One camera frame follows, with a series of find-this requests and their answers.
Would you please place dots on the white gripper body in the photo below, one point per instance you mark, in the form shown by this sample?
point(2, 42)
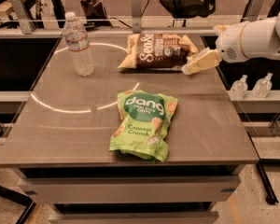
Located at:
point(230, 46)

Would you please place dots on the brown Sensible chip bag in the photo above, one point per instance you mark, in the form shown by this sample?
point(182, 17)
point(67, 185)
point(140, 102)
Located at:
point(158, 51)

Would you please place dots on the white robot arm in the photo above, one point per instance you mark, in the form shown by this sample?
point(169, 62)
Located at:
point(261, 39)

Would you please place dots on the green Dang chip bag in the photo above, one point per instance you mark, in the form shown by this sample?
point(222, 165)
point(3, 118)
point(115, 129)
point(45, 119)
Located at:
point(145, 119)

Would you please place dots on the clear sanitizer bottle left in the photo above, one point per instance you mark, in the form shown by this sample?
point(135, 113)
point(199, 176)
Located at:
point(238, 88)

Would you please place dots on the clear sanitizer bottle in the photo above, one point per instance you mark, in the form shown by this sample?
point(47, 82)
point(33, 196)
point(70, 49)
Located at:
point(263, 86)
point(238, 88)

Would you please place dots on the black office chair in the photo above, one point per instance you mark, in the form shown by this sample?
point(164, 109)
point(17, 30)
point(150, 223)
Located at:
point(188, 9)

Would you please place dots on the clear sanitizer bottle right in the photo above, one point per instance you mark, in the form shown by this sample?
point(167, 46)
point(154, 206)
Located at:
point(263, 86)

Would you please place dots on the clear plastic water bottle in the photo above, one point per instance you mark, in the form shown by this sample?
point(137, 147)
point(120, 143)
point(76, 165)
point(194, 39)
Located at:
point(77, 41)

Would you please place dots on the grey table drawer cabinet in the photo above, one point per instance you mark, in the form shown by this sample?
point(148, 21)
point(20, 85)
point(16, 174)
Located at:
point(137, 194)

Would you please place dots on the glass barrier panel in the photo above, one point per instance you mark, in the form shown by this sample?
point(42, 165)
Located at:
point(119, 13)

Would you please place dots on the right metal rail bracket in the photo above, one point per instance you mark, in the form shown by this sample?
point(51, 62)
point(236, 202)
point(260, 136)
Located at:
point(253, 10)

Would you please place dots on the metal rail bracket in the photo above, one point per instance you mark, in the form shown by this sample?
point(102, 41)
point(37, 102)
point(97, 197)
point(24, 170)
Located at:
point(25, 23)
point(136, 16)
point(253, 10)

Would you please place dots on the middle metal rail bracket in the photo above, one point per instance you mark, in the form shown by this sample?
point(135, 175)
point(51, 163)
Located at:
point(136, 16)

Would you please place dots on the left metal rail bracket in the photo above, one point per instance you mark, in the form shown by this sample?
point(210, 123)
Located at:
point(25, 23)

